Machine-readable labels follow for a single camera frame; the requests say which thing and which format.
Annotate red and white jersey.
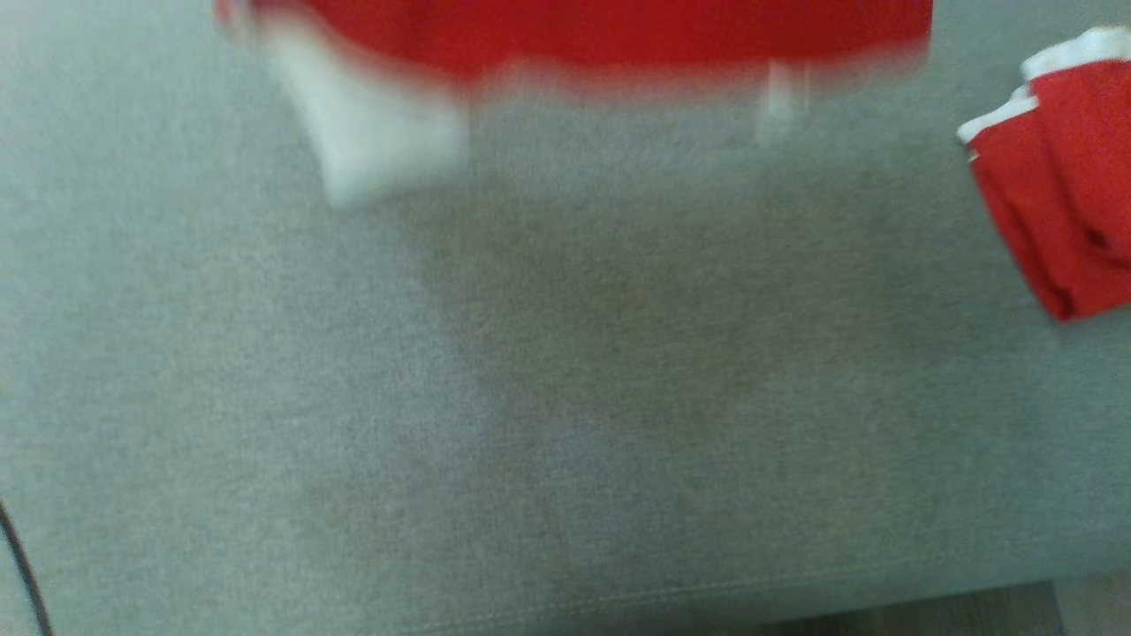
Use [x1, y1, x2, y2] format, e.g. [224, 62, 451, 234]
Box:
[215, 0, 935, 208]

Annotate red shorts with white stripe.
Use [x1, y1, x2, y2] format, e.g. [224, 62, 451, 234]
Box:
[957, 26, 1131, 323]

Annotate wide grey sofa cushion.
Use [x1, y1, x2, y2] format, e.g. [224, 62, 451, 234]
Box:
[0, 0, 1131, 636]

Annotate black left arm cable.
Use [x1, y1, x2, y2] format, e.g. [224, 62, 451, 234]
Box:
[0, 499, 54, 636]

